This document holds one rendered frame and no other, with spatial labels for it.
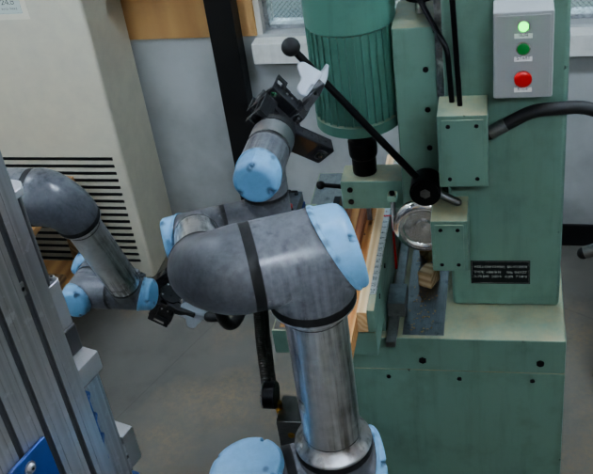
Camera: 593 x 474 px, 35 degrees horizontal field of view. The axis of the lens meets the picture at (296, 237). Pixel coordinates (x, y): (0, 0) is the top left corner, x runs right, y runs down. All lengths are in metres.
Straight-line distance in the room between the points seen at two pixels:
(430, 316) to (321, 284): 0.88
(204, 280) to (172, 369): 2.08
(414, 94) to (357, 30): 0.17
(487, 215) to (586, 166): 1.54
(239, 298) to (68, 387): 0.26
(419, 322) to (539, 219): 0.33
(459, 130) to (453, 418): 0.70
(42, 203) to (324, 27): 0.63
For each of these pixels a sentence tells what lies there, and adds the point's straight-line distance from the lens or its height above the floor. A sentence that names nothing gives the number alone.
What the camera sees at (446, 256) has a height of 1.00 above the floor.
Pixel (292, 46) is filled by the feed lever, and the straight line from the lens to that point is 1.71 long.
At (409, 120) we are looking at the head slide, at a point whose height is 1.23.
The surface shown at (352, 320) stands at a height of 0.94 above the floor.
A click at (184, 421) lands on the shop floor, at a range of 3.02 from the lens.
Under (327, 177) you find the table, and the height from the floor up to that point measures 0.90.
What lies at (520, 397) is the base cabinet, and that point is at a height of 0.64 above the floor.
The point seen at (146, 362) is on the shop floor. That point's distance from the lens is 3.27.
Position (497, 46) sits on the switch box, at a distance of 1.65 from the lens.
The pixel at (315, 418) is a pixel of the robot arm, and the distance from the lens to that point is 1.33.
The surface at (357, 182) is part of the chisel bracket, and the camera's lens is 1.96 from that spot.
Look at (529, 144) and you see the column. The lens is 1.81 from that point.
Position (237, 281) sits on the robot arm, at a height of 1.43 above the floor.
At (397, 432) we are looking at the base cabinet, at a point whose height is 0.52.
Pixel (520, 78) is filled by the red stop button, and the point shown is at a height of 1.36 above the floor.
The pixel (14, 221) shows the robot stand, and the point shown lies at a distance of 1.10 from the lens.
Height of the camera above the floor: 2.09
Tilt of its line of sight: 34 degrees down
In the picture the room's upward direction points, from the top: 9 degrees counter-clockwise
